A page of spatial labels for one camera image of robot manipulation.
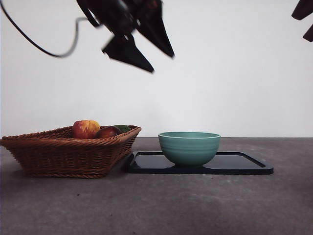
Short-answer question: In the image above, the teal ribbed bowl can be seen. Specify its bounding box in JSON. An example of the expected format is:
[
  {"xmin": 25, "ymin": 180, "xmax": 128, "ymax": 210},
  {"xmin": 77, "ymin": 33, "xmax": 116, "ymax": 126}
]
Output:
[{"xmin": 157, "ymin": 131, "xmax": 222, "ymax": 169}]

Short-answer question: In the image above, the green fruit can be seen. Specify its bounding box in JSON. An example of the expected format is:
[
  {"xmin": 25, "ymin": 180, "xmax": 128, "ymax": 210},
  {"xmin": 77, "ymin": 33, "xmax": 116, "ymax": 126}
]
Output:
[{"xmin": 113, "ymin": 124, "xmax": 132, "ymax": 134}]

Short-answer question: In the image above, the dark red apple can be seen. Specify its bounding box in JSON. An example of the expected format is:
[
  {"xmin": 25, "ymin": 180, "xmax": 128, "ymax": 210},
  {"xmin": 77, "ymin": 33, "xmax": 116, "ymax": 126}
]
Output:
[{"xmin": 94, "ymin": 126, "xmax": 122, "ymax": 140}]

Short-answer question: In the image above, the red and yellow apple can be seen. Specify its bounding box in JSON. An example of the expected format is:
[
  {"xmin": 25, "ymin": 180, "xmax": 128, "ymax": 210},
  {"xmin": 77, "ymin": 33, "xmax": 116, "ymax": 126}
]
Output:
[{"xmin": 71, "ymin": 119, "xmax": 101, "ymax": 140}]

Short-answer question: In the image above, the black rectangular tray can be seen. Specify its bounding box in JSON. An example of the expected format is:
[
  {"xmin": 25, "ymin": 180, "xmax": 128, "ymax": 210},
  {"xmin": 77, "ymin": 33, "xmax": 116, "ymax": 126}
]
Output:
[{"xmin": 126, "ymin": 151, "xmax": 274, "ymax": 175}]

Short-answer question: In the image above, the brown wicker basket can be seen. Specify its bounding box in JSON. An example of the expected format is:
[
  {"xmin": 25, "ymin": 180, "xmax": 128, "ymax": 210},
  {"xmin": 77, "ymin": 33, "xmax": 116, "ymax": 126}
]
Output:
[{"xmin": 0, "ymin": 125, "xmax": 142, "ymax": 179}]

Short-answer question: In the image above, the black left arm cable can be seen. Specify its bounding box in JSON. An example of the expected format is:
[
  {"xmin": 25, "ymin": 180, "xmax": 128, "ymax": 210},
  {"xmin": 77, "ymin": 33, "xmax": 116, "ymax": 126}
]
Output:
[{"xmin": 0, "ymin": 0, "xmax": 90, "ymax": 58}]

